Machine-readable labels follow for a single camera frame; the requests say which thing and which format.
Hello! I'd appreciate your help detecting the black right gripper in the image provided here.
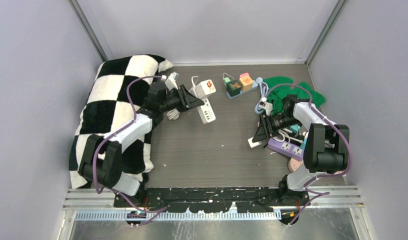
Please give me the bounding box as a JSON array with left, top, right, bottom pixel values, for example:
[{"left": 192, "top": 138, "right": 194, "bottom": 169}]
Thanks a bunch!
[{"left": 253, "top": 113, "right": 301, "bottom": 143}]

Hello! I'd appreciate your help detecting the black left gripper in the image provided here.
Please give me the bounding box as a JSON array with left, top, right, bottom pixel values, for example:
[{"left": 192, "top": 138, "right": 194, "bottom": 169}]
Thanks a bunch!
[{"left": 159, "top": 84, "right": 203, "bottom": 113}]

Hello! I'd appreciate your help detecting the white charger plug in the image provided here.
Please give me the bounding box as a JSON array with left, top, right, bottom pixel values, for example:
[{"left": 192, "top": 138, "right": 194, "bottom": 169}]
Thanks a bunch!
[{"left": 247, "top": 137, "right": 262, "bottom": 149}]

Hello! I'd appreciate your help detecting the white tiger cube socket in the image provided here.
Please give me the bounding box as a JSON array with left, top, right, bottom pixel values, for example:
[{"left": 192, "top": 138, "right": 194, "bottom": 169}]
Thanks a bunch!
[{"left": 195, "top": 79, "right": 217, "bottom": 99}]

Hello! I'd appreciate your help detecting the white power strip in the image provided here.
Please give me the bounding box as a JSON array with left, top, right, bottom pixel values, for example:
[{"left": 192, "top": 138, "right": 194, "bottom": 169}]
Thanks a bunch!
[{"left": 196, "top": 98, "right": 216, "bottom": 124}]

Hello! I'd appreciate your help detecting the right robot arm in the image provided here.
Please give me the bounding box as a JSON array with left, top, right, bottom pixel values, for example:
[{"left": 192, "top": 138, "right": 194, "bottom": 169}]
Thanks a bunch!
[{"left": 248, "top": 94, "right": 351, "bottom": 205}]

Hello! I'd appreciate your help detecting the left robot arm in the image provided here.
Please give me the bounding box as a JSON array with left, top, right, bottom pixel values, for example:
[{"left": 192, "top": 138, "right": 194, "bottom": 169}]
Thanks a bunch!
[{"left": 78, "top": 80, "right": 207, "bottom": 207}]

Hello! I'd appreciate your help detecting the pink round socket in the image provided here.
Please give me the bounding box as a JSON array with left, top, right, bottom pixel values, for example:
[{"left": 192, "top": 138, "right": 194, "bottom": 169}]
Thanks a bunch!
[{"left": 287, "top": 158, "right": 303, "bottom": 173}]

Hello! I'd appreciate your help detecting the light green small plug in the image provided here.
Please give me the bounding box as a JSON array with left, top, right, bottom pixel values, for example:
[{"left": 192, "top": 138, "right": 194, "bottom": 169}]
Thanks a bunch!
[{"left": 223, "top": 77, "right": 231, "bottom": 86}]

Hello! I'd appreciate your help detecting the pink small plug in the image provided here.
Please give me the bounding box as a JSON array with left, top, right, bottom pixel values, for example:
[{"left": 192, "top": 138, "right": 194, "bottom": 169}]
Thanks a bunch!
[{"left": 239, "top": 72, "right": 250, "bottom": 78}]

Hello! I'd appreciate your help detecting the teal power strip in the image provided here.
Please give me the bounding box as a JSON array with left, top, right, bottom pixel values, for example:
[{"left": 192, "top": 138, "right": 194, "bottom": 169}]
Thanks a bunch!
[{"left": 288, "top": 124, "right": 305, "bottom": 143}]

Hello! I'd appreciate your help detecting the purple power strip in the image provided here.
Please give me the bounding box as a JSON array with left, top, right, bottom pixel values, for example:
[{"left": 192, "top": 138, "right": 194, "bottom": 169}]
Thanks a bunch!
[{"left": 267, "top": 138, "right": 304, "bottom": 162}]

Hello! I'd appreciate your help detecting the green cloth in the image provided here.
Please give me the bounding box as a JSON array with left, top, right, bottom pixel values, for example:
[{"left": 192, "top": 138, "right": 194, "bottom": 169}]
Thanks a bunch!
[{"left": 263, "top": 76, "right": 326, "bottom": 115}]

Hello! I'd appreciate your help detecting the light blue power strip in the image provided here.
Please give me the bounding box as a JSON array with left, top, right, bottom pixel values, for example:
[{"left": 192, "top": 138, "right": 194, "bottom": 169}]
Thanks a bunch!
[{"left": 226, "top": 80, "right": 258, "bottom": 99}]

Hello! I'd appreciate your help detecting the orange cube adapter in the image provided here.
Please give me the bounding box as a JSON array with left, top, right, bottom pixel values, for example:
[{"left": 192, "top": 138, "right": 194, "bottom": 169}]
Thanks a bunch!
[{"left": 239, "top": 76, "right": 254, "bottom": 92}]

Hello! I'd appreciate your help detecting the dark green cube adapter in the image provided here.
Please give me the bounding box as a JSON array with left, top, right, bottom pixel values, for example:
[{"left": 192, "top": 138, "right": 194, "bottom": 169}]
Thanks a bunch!
[{"left": 226, "top": 80, "right": 242, "bottom": 97}]

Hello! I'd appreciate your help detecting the black white checkered pillow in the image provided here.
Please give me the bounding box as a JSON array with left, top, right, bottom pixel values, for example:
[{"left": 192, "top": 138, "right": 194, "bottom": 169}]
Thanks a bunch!
[{"left": 68, "top": 54, "right": 173, "bottom": 189}]

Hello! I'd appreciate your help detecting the white cable bundle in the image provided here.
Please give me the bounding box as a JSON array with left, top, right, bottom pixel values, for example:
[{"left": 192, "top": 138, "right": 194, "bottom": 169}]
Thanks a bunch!
[{"left": 257, "top": 119, "right": 304, "bottom": 144}]

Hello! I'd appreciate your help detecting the white coiled power cable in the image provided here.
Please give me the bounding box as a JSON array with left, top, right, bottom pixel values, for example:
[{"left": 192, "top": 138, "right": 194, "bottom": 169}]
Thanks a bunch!
[{"left": 165, "top": 75, "right": 200, "bottom": 121}]

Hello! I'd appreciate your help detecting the light blue coiled cable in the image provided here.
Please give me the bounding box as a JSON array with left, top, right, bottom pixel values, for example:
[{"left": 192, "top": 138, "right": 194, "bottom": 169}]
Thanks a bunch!
[{"left": 254, "top": 76, "right": 270, "bottom": 116}]

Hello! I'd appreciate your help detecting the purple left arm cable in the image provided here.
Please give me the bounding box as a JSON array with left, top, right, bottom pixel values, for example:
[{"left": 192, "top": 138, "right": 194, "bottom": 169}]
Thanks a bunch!
[{"left": 91, "top": 75, "right": 168, "bottom": 226}]

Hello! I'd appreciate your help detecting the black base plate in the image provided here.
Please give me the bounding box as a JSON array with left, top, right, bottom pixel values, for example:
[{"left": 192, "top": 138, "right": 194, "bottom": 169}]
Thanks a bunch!
[{"left": 113, "top": 186, "right": 310, "bottom": 214}]

